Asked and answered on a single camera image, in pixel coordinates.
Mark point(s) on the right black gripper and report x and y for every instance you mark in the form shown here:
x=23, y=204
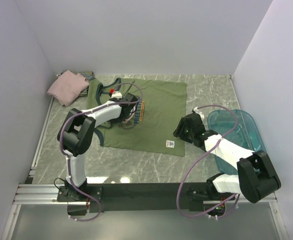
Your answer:
x=181, y=126

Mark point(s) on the green graphic tank top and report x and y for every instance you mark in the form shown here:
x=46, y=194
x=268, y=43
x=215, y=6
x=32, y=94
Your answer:
x=153, y=123

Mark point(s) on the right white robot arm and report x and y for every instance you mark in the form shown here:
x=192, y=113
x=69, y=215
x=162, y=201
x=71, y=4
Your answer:
x=256, y=177

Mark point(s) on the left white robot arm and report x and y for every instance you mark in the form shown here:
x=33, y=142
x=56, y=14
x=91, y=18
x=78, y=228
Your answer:
x=76, y=134

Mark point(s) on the folded striped tank top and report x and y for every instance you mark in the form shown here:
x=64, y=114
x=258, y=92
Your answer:
x=76, y=83

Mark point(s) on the folded pink tank top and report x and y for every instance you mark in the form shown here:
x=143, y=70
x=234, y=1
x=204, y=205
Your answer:
x=56, y=92

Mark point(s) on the teal plastic basket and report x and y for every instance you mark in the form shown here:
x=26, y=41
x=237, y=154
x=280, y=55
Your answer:
x=246, y=134

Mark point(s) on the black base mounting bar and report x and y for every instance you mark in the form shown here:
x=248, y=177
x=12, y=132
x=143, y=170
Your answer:
x=138, y=197

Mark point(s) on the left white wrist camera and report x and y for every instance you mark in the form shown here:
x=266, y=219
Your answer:
x=113, y=93

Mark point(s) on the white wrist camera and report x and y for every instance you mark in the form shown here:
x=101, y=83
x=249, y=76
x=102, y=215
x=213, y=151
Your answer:
x=113, y=93
x=198, y=111

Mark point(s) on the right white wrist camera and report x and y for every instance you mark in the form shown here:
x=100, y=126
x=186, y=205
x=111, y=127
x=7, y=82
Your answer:
x=198, y=111

